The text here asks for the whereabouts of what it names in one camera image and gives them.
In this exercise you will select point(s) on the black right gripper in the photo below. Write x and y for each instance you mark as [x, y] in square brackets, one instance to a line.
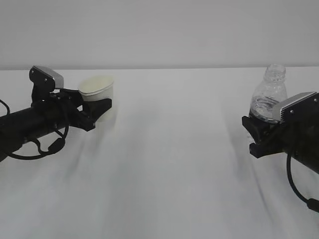
[300, 139]

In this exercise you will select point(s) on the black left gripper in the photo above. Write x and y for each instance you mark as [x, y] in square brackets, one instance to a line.
[60, 109]

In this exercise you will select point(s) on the white paper cup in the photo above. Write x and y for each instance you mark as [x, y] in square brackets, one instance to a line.
[96, 88]

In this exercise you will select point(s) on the clear water bottle green label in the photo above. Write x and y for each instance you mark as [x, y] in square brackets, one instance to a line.
[271, 91]

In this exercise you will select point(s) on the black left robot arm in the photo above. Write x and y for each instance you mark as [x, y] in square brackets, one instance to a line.
[41, 130]

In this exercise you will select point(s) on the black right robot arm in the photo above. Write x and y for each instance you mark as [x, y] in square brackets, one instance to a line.
[311, 160]

